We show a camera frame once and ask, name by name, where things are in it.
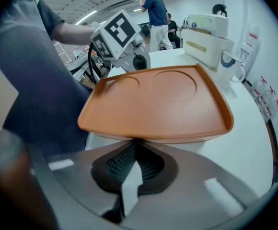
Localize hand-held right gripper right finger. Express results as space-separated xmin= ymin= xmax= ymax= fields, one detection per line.
xmin=121 ymin=140 xmax=260 ymax=223

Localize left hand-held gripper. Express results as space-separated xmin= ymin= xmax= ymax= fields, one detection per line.
xmin=89 ymin=9 xmax=151 ymax=73

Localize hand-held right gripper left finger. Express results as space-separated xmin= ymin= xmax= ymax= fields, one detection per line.
xmin=46 ymin=140 xmax=137 ymax=217

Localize orange box lid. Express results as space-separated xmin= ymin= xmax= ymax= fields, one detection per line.
xmin=77 ymin=63 xmax=234 ymax=144

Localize person's left forearm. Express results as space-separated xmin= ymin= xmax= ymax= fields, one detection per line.
xmin=50 ymin=20 xmax=99 ymax=46

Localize cream storage container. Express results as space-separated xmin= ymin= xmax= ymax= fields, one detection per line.
xmin=181 ymin=27 xmax=234 ymax=68

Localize white tissue pack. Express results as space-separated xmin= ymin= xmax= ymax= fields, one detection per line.
xmin=187 ymin=13 xmax=229 ymax=38

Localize person's dark shirt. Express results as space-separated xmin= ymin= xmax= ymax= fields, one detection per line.
xmin=0 ymin=0 xmax=94 ymax=158

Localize black headphones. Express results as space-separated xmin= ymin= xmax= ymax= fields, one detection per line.
xmin=212 ymin=3 xmax=228 ymax=18

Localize clear packets with red labels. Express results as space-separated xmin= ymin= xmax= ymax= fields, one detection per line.
xmin=249 ymin=75 xmax=278 ymax=122

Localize white mug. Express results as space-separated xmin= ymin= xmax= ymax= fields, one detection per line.
xmin=216 ymin=51 xmax=246 ymax=83

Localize black cable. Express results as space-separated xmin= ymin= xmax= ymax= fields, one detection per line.
xmin=87 ymin=42 xmax=99 ymax=85

